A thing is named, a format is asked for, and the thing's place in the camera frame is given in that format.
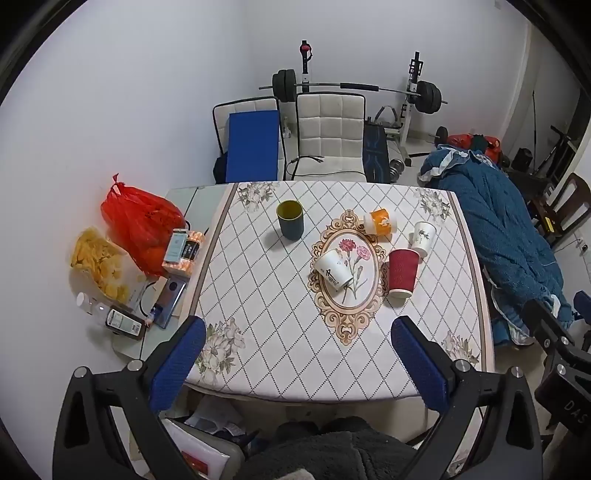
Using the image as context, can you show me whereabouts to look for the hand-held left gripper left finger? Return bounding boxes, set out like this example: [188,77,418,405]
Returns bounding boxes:
[52,315,207,480]

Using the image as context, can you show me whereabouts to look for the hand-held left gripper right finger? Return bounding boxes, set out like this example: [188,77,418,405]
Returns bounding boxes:
[390,316,543,480]

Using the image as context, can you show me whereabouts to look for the red ribbed paper cup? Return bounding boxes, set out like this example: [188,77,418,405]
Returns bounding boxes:
[387,248,421,299]

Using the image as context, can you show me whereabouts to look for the white paper cup plant print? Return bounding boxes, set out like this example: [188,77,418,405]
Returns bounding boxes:
[409,222,437,256]

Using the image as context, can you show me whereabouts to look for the white cup red print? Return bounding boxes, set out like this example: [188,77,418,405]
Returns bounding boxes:
[313,248,353,292]

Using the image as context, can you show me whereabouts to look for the orange and white cup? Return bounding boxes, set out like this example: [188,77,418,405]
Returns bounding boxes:
[363,209,393,236]

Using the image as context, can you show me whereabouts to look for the dark blue cup yellow inside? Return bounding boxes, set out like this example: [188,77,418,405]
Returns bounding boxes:
[276,200,305,241]

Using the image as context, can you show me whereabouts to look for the blue flat device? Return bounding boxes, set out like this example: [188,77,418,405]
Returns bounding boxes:
[154,277,188,329]

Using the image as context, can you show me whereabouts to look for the pile of papers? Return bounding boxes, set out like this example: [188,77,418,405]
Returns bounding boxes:
[185,401,259,440]

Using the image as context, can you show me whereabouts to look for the white box red label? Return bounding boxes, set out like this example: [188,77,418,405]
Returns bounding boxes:
[164,418,245,480]

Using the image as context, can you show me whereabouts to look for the clear bottle white cap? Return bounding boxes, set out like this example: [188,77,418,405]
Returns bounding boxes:
[76,292,114,326]

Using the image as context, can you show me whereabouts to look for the floral printed tablecloth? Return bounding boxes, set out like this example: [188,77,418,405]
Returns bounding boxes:
[184,181,496,402]

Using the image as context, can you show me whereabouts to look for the blue fleece blanket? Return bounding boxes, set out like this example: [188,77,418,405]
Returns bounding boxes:
[418,143,573,344]

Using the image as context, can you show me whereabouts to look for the light blue small box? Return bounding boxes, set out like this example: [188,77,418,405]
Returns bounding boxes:
[165,229,191,265]

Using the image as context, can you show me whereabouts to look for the brown wooden chair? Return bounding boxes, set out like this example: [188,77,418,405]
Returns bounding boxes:
[531,173,591,250]

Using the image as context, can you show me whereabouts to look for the person's dark fleece clothing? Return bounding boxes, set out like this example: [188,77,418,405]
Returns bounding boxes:
[235,415,444,480]

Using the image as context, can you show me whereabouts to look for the clear bag of yellow chips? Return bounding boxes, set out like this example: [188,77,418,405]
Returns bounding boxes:
[70,227,148,305]

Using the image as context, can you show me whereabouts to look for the red plastic bag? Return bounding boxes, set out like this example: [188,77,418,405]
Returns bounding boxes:
[100,174,188,278]

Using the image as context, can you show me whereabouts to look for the dark blue bench pad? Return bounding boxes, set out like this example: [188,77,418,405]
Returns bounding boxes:
[362,122,393,183]

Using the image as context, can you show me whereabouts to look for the blue mat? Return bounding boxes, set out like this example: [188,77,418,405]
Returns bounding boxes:
[225,111,281,183]

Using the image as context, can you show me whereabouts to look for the white barbell rack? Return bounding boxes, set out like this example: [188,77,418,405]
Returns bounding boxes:
[295,41,428,169]

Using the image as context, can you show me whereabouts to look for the white padded chair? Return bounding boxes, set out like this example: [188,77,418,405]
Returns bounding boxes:
[284,92,368,182]

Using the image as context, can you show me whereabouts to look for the black barbell with plates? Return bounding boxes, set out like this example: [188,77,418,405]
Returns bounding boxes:
[259,69,449,116]

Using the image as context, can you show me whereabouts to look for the black cable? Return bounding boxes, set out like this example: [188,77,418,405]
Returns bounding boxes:
[285,155,327,181]

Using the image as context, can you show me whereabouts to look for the white chair black frame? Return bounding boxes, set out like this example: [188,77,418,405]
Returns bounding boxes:
[212,97,280,183]

